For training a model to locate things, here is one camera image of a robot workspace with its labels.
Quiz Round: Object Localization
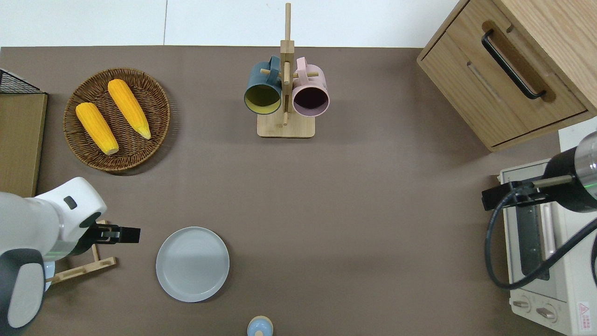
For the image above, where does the yellow corn cob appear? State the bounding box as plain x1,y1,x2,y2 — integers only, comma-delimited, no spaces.
108,79,152,140
76,102,119,155

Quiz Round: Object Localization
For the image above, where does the pink mug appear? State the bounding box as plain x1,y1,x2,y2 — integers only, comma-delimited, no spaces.
292,57,331,118

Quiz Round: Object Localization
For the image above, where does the wooden drawer cabinet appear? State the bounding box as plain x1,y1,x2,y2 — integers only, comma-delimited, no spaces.
417,0,597,153

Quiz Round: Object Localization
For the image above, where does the dark blue mug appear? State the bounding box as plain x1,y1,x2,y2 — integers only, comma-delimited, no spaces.
243,56,284,116

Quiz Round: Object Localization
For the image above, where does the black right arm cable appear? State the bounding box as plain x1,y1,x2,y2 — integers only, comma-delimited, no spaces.
484,189,597,290

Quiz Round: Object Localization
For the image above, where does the wooden plate rack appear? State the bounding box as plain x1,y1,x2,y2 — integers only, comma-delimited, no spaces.
46,219,117,285

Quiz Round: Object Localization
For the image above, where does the black cabinet handle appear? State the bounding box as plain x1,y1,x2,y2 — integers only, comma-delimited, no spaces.
481,29,547,100

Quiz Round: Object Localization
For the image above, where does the wooden mug rack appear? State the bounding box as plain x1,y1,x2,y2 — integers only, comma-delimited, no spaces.
257,3,316,139

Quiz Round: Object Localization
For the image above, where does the wire and wood shelf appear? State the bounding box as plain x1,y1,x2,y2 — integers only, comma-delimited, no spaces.
0,69,49,198

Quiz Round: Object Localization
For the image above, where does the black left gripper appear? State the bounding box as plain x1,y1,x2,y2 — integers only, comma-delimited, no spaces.
91,223,141,246

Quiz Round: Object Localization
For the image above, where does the cream toaster oven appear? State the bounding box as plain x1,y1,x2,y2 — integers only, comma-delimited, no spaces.
498,159,597,336

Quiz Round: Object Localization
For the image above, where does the light blue plate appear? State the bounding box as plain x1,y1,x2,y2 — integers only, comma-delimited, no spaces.
43,261,56,293

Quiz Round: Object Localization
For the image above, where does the blue service bell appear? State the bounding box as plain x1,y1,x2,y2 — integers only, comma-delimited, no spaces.
247,316,274,336

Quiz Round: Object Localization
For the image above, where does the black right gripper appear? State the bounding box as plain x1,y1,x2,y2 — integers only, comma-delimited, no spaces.
481,180,547,211

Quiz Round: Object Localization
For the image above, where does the brown wicker basket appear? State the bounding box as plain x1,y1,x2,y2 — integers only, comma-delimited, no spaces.
63,68,171,172

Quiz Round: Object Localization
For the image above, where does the gray round plate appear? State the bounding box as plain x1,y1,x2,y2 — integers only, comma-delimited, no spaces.
156,227,230,303

